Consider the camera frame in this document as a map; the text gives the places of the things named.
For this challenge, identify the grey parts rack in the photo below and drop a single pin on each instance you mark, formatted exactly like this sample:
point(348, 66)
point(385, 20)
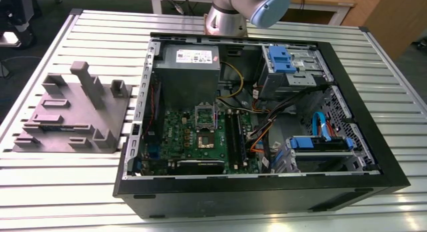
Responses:
point(83, 122)

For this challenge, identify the CPU socket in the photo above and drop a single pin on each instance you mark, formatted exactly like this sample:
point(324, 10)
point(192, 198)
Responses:
point(205, 141)

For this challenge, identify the grey power supply unit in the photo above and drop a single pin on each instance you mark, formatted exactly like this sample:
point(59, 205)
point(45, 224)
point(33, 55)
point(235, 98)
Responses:
point(187, 84)

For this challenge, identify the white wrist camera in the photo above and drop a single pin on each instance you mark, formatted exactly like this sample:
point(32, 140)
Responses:
point(9, 39)

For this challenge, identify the grey metal disk bay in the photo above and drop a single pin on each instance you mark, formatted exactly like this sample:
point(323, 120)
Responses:
point(323, 154)

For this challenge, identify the black PC case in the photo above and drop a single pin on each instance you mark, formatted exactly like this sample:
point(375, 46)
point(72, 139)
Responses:
point(233, 199)

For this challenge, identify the RAM stick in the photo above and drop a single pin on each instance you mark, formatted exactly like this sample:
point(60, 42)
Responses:
point(56, 129)

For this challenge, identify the black RAM slot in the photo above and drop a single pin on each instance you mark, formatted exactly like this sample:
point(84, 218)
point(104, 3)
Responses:
point(239, 137)
point(229, 137)
point(233, 137)

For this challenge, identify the black graphics card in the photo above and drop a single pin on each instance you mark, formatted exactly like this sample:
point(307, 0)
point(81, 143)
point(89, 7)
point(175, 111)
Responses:
point(200, 167)

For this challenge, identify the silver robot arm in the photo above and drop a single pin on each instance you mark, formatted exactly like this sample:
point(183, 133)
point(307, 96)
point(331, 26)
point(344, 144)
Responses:
point(227, 22)

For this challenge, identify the blue plastic drive carrier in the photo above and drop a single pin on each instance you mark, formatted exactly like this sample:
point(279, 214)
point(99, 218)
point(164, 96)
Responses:
point(280, 59)

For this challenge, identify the grey metal drive cage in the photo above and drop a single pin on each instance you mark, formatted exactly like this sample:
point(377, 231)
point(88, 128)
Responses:
point(300, 80)

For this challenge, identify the wooden cabinet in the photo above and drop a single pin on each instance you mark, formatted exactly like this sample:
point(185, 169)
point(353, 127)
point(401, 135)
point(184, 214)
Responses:
point(393, 22)

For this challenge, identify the hard disk in blue carrier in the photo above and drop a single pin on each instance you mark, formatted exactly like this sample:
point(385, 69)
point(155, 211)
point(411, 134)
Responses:
point(301, 143)

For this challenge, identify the green motherboard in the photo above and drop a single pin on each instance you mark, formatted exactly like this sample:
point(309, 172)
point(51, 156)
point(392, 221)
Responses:
point(176, 132)

